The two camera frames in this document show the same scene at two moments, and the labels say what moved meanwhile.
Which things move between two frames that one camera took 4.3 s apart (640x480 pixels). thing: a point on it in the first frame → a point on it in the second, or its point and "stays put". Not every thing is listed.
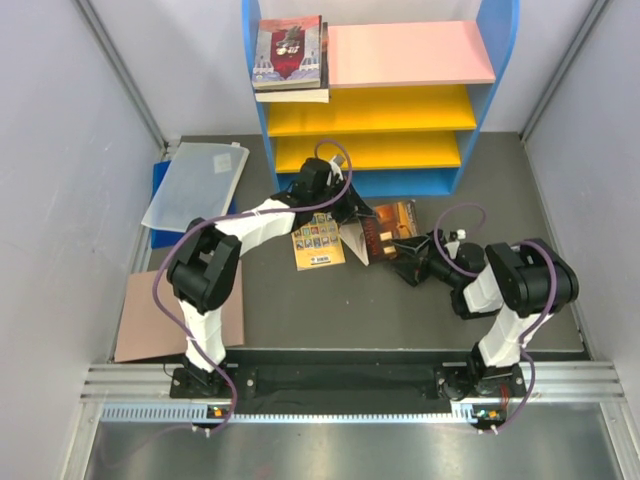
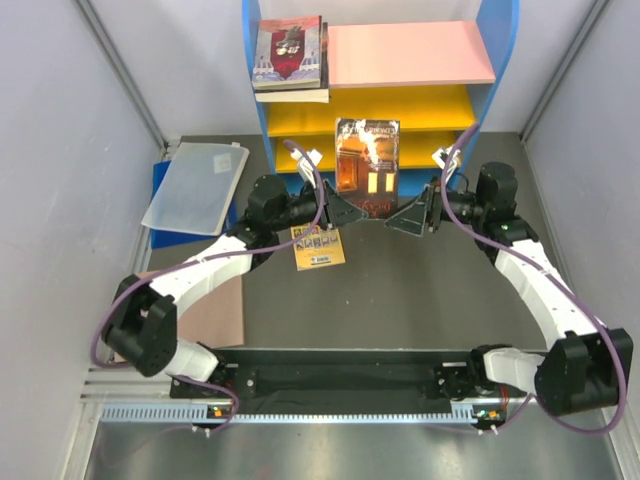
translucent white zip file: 198,185 stays put
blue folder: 163,237 stays put
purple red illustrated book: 288,54 stays put
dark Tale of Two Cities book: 303,94 stays put
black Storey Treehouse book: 292,92 → 269,84
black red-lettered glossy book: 371,235 → 367,160
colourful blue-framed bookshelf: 407,99 stays put
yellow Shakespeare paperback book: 318,244 stays put
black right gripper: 414,272 → 411,220
